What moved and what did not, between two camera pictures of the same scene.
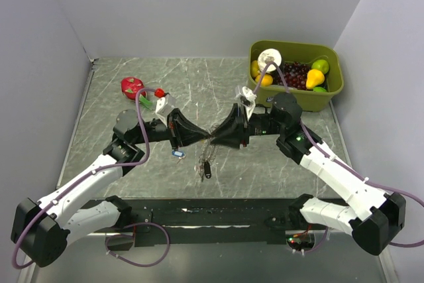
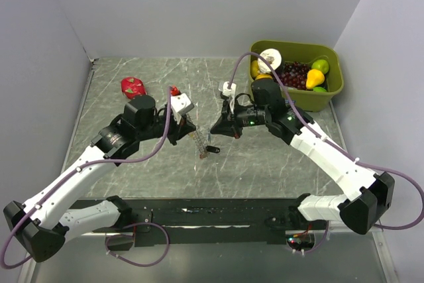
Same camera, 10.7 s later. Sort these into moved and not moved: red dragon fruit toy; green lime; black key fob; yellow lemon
Moved: black key fob
Not moved: red dragon fruit toy; green lime; yellow lemon
